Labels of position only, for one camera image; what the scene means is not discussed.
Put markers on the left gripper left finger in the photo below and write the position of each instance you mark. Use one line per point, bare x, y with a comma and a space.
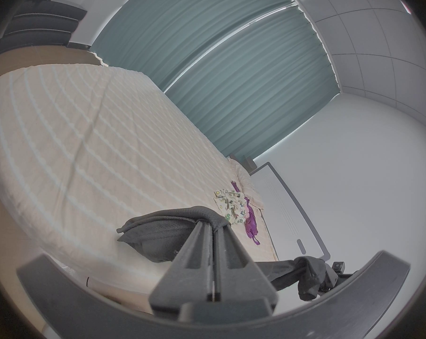
167, 288

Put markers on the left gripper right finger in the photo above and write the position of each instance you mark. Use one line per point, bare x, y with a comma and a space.
255, 288

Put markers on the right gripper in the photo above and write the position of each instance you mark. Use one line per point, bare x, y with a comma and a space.
335, 281

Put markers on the black T-shirt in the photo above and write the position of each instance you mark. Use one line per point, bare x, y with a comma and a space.
156, 231

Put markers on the bed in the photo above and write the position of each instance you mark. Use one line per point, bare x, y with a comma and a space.
92, 154

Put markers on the purple satin garment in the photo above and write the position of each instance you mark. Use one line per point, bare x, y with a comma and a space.
250, 224

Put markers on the white printed pyjama top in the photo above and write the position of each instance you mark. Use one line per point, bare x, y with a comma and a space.
230, 205

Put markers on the cream pillow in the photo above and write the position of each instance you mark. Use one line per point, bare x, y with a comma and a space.
250, 185

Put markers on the grey bedside table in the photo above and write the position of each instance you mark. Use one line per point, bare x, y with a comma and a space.
249, 162

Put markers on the blue-green curtain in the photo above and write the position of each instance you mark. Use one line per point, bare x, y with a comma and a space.
181, 30
262, 83

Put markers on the black chest of drawers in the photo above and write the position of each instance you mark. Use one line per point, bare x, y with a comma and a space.
39, 23

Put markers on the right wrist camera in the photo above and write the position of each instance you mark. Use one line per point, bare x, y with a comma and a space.
338, 267

